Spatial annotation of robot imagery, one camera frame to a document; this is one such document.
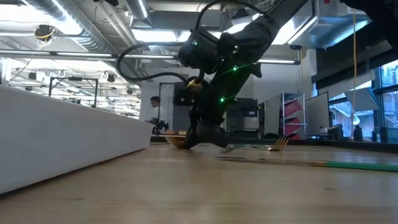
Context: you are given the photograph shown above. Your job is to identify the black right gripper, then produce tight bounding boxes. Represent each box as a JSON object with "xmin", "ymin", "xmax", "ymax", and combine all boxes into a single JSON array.
[{"xmin": 185, "ymin": 61, "xmax": 262, "ymax": 151}]

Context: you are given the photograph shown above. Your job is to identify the green handled gold knife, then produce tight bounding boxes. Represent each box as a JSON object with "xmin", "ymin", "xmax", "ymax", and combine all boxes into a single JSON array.
[
  {"xmin": 222, "ymin": 144, "xmax": 272, "ymax": 154},
  {"xmin": 212, "ymin": 154, "xmax": 398, "ymax": 174}
]

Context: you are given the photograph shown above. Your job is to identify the green handled gold fork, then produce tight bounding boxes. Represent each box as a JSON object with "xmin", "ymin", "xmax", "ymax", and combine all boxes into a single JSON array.
[{"xmin": 267, "ymin": 136, "xmax": 290, "ymax": 152}]

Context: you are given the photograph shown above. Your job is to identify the wooden workbench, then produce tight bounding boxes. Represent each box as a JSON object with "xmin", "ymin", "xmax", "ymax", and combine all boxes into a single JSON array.
[{"xmin": 155, "ymin": 133, "xmax": 188, "ymax": 139}]

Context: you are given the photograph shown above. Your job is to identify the black cabinet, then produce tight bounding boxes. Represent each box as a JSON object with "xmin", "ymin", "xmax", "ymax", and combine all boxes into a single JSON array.
[{"xmin": 226, "ymin": 97, "xmax": 261, "ymax": 139}]

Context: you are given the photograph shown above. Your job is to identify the person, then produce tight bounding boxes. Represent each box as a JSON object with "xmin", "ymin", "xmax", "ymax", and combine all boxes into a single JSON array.
[{"xmin": 139, "ymin": 95, "xmax": 163, "ymax": 123}]

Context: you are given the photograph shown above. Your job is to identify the gray board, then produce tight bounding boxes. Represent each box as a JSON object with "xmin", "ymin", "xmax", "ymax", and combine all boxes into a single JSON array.
[{"xmin": 264, "ymin": 94, "xmax": 284, "ymax": 138}]

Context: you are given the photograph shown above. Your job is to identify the metal shelf with red bins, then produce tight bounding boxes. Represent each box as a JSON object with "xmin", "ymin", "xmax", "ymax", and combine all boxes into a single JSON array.
[{"xmin": 281, "ymin": 91, "xmax": 307, "ymax": 141}]

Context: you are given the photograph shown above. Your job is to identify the black monitor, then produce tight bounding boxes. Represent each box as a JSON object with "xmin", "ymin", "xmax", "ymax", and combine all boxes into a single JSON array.
[{"xmin": 328, "ymin": 123, "xmax": 345, "ymax": 140}]

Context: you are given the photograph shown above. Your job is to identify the white cutlery tray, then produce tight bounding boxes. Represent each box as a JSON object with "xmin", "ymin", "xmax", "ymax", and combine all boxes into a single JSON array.
[{"xmin": 0, "ymin": 85, "xmax": 155, "ymax": 195}]

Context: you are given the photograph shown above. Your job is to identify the black bottle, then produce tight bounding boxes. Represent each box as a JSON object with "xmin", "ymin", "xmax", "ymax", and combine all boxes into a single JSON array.
[{"xmin": 353, "ymin": 124, "xmax": 364, "ymax": 142}]

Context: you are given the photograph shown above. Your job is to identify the white angled panel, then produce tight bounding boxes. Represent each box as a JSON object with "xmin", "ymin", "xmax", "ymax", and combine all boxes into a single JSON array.
[{"xmin": 343, "ymin": 88, "xmax": 381, "ymax": 112}]

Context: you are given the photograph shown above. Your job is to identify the long ceiling light bar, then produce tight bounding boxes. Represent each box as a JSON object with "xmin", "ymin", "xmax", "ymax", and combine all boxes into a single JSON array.
[{"xmin": 0, "ymin": 49, "xmax": 301, "ymax": 65}]

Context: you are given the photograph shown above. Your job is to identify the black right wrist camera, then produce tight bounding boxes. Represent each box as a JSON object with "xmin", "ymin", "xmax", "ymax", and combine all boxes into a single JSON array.
[{"xmin": 172, "ymin": 81, "xmax": 196, "ymax": 107}]

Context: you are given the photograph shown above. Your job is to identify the black gantry frame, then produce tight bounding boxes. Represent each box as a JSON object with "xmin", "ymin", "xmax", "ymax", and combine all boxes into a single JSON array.
[
  {"xmin": 48, "ymin": 77, "xmax": 100, "ymax": 113},
  {"xmin": 158, "ymin": 82, "xmax": 190, "ymax": 135}
]

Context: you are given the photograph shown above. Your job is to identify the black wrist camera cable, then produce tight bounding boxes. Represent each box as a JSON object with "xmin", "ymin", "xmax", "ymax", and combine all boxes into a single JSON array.
[{"xmin": 116, "ymin": 42, "xmax": 201, "ymax": 84}]

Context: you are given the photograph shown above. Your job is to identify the round silver air duct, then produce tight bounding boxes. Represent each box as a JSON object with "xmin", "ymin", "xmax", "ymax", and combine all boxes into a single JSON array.
[{"xmin": 24, "ymin": 0, "xmax": 150, "ymax": 85}]

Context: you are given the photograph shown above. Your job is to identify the yellow hanging cord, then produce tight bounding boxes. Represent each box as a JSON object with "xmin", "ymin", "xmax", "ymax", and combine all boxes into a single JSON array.
[{"xmin": 351, "ymin": 12, "xmax": 358, "ymax": 141}]

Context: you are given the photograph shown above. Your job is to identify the rectangular silver air duct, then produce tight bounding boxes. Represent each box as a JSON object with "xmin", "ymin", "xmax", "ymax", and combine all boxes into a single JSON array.
[{"xmin": 273, "ymin": 0, "xmax": 382, "ymax": 50}]

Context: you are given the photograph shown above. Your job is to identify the black cord reel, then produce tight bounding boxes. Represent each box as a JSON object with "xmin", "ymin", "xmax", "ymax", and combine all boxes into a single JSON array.
[{"xmin": 34, "ymin": 24, "xmax": 56, "ymax": 42}]

